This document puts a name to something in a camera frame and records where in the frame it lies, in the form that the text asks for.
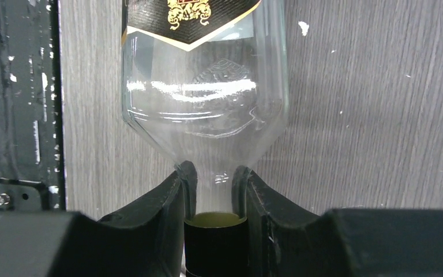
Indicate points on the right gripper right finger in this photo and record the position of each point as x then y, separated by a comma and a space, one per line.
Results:
288, 240

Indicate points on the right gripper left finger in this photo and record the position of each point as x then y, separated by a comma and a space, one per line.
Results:
143, 238

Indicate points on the clear whisky bottle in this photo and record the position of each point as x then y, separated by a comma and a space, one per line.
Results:
205, 83

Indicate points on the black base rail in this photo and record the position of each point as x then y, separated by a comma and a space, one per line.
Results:
31, 127

